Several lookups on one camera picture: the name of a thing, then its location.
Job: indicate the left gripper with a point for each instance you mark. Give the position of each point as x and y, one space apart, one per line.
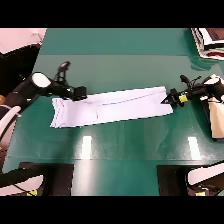
80 93

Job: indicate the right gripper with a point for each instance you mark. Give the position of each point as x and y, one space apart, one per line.
178 97

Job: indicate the white garment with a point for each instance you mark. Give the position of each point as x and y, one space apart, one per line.
113 108

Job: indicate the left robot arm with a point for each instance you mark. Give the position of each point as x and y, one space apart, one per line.
28 89

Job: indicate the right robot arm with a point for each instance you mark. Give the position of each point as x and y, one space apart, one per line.
213 87

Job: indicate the heap of clothes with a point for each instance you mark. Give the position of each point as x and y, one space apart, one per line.
210 41

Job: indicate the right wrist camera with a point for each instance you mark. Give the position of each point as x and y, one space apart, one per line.
186 81

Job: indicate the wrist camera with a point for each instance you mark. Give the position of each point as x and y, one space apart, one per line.
62 71
186 81

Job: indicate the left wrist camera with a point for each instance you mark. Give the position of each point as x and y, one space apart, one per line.
62 71

